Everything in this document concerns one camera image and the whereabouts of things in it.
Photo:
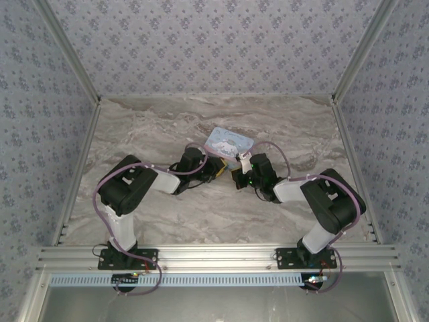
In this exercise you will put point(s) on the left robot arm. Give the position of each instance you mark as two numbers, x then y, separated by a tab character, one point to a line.
127	188

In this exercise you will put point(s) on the aluminium frame post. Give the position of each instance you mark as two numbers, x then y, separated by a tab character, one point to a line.
68	53
363	50

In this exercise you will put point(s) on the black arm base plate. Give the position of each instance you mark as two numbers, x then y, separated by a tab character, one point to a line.
107	263
286	261

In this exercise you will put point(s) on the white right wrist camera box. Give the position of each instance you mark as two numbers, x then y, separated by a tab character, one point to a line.
245	162

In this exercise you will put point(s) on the black controller board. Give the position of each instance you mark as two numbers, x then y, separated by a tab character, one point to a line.
125	280
313	281

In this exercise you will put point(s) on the aluminium front beam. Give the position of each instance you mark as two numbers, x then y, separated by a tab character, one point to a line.
214	257

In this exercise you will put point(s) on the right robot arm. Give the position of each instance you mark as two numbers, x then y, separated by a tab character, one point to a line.
335	201

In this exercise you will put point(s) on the grey metal panel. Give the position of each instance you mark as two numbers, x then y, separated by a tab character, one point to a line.
214	305

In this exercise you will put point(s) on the aluminium side rail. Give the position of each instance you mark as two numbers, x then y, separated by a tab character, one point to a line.
353	161
85	151

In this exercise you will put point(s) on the blue cartoon tin box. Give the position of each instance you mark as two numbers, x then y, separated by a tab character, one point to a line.
231	141

